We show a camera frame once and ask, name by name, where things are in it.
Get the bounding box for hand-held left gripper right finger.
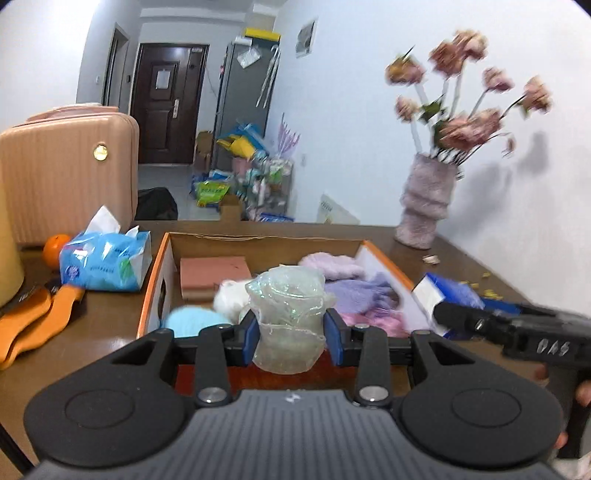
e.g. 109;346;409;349
323;308;485;408

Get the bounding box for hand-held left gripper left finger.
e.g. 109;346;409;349
92;310;262;408

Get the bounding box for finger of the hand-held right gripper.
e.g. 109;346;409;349
431;300;514;345
422;273;522;315

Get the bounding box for clear plastic cup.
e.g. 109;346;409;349
246;265;338;375

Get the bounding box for pale lilac fuzzy headband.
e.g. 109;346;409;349
298;251;366;280

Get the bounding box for pink layered sponge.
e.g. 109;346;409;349
179;257;253;301

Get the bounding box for red cardboard box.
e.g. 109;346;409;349
137;232;448;366

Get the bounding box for person's right hand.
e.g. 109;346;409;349
533;364;591;455

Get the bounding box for scattered yellow crumbs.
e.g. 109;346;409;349
465;271;500;299

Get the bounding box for purple satin scrunchie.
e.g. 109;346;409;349
339;309;410;338

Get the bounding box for cream fluffy scrunchie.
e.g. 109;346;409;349
213;279;254;322

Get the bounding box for purple fuzzy towel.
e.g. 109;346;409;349
323;272;400;317

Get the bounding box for light blue fluffy scrunchie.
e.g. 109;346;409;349
161;307;232;340

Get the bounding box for pink ceramic vase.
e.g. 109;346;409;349
394;153;459;250

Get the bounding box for small cardboard box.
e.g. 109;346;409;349
220;196;243;223

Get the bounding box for green bag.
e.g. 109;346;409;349
196;179;232;209

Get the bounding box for blue tissue pack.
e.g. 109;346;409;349
59;206;153;293

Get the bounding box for black duffel bag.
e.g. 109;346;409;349
136;187;179;222

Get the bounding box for bunch of dried pink roses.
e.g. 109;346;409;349
385;30;553;168

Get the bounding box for yellow bag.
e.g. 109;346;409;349
217;136;255;160

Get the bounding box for tall cardboard box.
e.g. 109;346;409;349
196;131;215;172

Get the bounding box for blue bag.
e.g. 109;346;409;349
235;124;267;151

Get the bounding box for purple hanger rack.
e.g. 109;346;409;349
276;113;301;160

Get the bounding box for orange fruit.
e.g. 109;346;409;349
43;234;73;268

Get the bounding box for dark wooden door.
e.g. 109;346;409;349
130;43;210;165

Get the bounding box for grey refrigerator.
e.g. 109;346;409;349
212;42;280;169

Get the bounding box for pink ribbed suitcase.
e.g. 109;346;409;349
0;113;140;246

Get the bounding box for white umbrella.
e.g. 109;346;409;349
257;45;282;108

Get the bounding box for wire storage rack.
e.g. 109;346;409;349
233;157;294;219

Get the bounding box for orange handled tool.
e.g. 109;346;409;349
0;283;86;370

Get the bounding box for wall poster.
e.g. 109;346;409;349
295;18;319;59

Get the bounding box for interior door frame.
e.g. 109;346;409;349
102;25;130;109

